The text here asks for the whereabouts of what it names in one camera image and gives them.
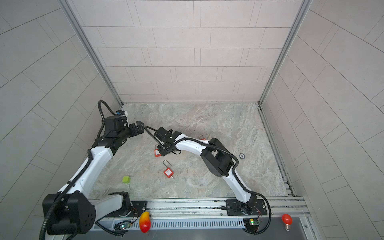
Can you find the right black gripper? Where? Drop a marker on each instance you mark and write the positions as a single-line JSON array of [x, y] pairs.
[[162, 151]]

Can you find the green cube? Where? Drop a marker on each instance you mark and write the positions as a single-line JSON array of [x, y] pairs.
[[126, 179]]

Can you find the right circuit board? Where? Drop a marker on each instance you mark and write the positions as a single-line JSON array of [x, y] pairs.
[[252, 223]]

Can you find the yellow red mango toy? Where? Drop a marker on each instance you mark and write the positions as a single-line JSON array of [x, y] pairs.
[[145, 222]]

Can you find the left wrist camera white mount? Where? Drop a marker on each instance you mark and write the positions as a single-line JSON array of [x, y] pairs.
[[122, 113]]

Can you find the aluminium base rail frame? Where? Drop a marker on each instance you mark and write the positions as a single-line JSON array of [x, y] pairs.
[[216, 213]]

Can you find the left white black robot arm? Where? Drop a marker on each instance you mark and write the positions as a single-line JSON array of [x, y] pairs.
[[69, 211]]

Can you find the left circuit board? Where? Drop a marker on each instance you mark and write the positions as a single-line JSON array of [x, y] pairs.
[[123, 226]]

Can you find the circuit board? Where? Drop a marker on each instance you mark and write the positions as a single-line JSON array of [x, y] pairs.
[[252, 223], [123, 226]]

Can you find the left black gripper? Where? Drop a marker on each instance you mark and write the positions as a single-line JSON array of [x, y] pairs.
[[140, 129]]

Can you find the red light bulb toy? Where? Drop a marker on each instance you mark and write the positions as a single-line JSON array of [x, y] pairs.
[[287, 220]]

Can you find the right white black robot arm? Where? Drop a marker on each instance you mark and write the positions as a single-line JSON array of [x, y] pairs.
[[219, 162]]

